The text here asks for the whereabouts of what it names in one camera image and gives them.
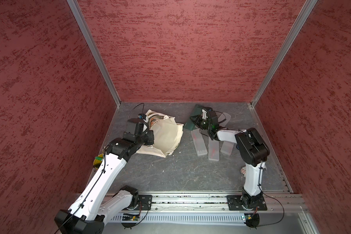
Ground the aluminium front rail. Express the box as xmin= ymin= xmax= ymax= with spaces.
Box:
xmin=72 ymin=191 xmax=308 ymax=213

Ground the cream canvas tote bag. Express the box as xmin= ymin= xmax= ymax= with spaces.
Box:
xmin=136 ymin=109 xmax=184 ymax=158

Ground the small circuit board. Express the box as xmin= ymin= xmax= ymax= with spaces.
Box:
xmin=122 ymin=214 xmax=141 ymax=222
xmin=244 ymin=214 xmax=253 ymax=223

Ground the right aluminium corner post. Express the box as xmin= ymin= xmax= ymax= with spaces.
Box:
xmin=250 ymin=0 xmax=318 ymax=109

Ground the red white striped sock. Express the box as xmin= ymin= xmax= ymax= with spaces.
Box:
xmin=240 ymin=166 xmax=246 ymax=177

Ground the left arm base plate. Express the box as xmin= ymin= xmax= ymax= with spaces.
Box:
xmin=126 ymin=195 xmax=153 ymax=211

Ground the left aluminium corner post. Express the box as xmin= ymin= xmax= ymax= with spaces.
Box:
xmin=67 ymin=0 xmax=121 ymax=107

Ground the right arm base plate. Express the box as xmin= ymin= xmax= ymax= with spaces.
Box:
xmin=227 ymin=195 xmax=268 ymax=211

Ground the aluminium corner post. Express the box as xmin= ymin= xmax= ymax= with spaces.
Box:
xmin=250 ymin=0 xmax=318 ymax=109
xmin=67 ymin=0 xmax=121 ymax=107

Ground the left small circuit board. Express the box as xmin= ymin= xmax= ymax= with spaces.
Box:
xmin=122 ymin=214 xmax=141 ymax=222

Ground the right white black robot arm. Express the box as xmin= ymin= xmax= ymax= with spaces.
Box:
xmin=190 ymin=105 xmax=270 ymax=211

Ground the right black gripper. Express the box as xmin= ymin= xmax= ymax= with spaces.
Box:
xmin=190 ymin=114 xmax=212 ymax=131

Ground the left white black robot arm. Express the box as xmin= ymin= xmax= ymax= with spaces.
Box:
xmin=55 ymin=114 xmax=154 ymax=234

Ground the right small circuit board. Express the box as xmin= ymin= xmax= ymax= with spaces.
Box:
xmin=244 ymin=214 xmax=253 ymax=223

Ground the dark green pencil case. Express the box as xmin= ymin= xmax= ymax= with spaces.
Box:
xmin=184 ymin=104 xmax=206 ymax=131

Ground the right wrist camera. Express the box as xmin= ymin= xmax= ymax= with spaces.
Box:
xmin=201 ymin=109 xmax=208 ymax=120

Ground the frosted translucent pencil case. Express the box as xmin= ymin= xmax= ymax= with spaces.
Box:
xmin=218 ymin=113 xmax=231 ymax=127

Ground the yellow pencil cup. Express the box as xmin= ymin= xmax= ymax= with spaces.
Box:
xmin=93 ymin=154 xmax=104 ymax=169

